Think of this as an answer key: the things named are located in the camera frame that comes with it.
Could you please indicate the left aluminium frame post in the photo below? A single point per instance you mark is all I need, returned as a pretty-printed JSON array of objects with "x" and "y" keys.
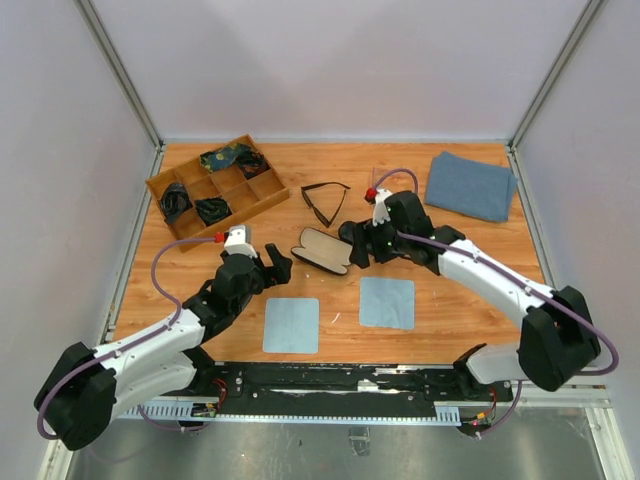
[{"x": 105, "y": 44}]

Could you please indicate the black sunglasses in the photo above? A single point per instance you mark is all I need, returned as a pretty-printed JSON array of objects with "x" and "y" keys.
[{"x": 324, "y": 201}]

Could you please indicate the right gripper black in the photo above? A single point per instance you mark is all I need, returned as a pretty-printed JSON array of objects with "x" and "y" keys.
[{"x": 377, "y": 254}]

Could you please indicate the blue patterned rolled tie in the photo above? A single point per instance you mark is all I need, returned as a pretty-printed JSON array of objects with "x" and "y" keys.
[{"x": 223, "y": 157}]

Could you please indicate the light blue cloth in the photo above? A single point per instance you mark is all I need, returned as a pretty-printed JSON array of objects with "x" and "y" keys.
[
  {"x": 387, "y": 303},
  {"x": 291, "y": 326}
]

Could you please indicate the right aluminium frame post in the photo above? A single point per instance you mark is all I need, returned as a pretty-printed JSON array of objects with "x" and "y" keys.
[{"x": 571, "y": 44}]

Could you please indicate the wooden divided organizer tray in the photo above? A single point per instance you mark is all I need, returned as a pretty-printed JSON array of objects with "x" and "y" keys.
[{"x": 260, "y": 202}]

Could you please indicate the aluminium front rail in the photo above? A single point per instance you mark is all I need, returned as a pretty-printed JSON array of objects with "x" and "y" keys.
[{"x": 194, "y": 411}]

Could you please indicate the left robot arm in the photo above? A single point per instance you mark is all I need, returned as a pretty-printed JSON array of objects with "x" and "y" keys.
[{"x": 89, "y": 387}]

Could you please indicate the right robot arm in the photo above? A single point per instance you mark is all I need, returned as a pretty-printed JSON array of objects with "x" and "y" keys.
[{"x": 557, "y": 338}]

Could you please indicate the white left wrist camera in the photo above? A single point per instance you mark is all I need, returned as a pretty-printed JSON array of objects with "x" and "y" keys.
[{"x": 237, "y": 240}]

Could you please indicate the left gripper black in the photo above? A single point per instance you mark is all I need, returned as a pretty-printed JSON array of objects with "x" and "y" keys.
[{"x": 281, "y": 264}]

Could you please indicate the folded blue towel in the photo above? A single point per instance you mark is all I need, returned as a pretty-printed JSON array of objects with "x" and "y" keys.
[{"x": 478, "y": 190}]

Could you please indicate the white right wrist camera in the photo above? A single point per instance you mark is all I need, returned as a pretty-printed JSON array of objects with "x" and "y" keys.
[{"x": 376, "y": 196}]

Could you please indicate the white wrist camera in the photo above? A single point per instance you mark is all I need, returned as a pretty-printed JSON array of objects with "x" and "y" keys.
[
  {"x": 237, "y": 240},
  {"x": 376, "y": 196}
]

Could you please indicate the aluminium frame post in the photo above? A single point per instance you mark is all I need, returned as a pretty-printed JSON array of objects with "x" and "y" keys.
[
  {"x": 571, "y": 44},
  {"x": 105, "y": 44}
]

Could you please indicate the black orange rolled tie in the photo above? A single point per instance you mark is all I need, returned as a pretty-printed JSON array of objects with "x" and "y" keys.
[{"x": 251, "y": 163}]

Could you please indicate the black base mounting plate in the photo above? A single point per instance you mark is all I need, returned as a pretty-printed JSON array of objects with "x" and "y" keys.
[{"x": 340, "y": 390}]

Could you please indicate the black striped rolled tie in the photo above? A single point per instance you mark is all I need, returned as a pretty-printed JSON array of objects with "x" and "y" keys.
[{"x": 174, "y": 202}]

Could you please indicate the black dotted rolled tie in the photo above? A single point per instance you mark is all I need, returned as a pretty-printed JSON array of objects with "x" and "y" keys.
[{"x": 212, "y": 210}]

